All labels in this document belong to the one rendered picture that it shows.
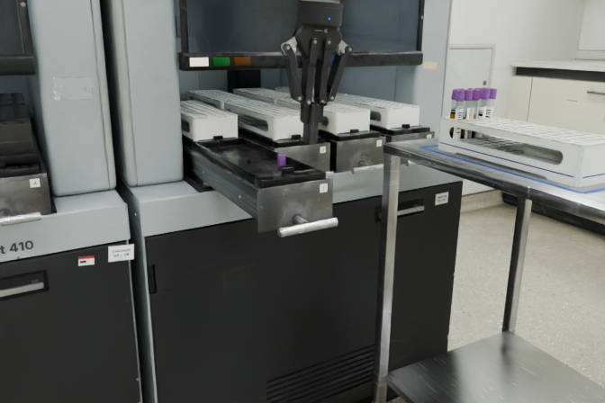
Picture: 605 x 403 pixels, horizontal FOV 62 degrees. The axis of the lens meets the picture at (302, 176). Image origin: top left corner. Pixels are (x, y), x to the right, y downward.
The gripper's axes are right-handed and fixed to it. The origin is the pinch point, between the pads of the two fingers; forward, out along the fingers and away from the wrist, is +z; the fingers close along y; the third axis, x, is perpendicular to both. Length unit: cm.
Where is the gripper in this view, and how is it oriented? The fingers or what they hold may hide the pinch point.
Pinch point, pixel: (311, 122)
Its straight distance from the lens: 89.3
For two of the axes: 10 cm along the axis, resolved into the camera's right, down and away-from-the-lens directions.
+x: 4.1, 3.3, -8.5
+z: -0.7, 9.4, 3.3
